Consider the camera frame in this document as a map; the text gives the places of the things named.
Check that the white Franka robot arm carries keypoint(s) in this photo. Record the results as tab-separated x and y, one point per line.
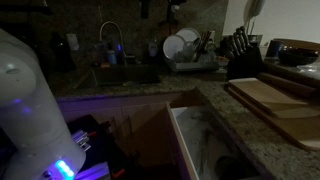
30	116

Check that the utensils bundle in rack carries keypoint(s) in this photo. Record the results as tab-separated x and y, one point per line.
201	43

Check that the blue white soap bottle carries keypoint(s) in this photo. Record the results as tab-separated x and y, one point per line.
112	57

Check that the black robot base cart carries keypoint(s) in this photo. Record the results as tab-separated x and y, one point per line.
100	146

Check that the large wooden cutting board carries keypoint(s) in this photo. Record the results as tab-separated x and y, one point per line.
296	131

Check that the black knife block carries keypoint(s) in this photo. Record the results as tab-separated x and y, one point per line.
245	65

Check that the open white drawer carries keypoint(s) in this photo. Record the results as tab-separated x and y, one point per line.
203	140

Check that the curved chrome faucet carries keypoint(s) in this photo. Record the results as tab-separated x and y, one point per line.
115	24

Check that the light wooden cutting board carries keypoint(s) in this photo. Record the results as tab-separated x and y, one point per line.
266	96

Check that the blue mug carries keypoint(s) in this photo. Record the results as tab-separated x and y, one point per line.
274	48

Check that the wooden rolling pin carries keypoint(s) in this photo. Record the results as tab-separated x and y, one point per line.
286	85

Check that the white round plate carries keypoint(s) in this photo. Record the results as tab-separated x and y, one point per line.
173	46
190	34

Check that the orange sponge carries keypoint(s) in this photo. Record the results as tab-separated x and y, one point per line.
105	65

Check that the white wall outlet plate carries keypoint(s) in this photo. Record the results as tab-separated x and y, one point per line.
72	42

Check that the white wall-mounted fixture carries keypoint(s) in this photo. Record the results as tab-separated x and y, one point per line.
253	10

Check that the small pale bottle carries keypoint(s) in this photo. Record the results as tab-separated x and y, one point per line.
153	49

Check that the black bowl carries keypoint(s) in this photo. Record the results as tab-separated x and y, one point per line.
297	56

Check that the dark steel kitchen sink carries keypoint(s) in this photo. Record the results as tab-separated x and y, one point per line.
126	75

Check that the brown wooden utensils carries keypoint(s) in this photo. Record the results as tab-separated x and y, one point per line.
166	29

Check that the grey dish rack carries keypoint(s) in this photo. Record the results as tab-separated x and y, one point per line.
193	65

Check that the dark round cup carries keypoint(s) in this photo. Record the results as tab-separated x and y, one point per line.
230	168

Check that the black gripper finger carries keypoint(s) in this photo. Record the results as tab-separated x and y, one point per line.
144	8
172	11

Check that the dark tall bottle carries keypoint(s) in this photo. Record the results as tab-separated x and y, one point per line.
61	53

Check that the wooden cabinet front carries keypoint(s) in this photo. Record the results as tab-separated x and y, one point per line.
146	133

